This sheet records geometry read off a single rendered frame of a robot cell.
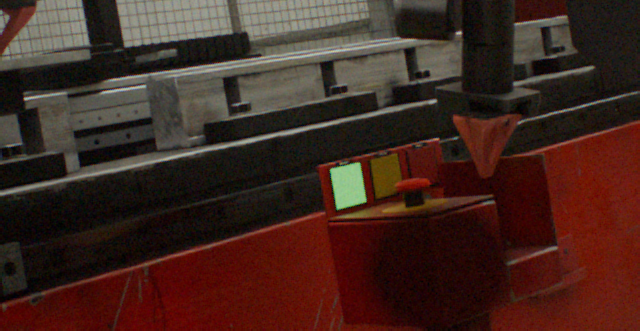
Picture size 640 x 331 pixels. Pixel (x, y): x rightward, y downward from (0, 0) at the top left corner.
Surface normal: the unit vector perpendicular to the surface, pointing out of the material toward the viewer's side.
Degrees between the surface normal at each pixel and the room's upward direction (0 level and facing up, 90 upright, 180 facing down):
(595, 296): 90
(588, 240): 90
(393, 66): 90
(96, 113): 90
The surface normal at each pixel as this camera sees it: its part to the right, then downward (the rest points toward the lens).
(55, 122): 0.74, -0.09
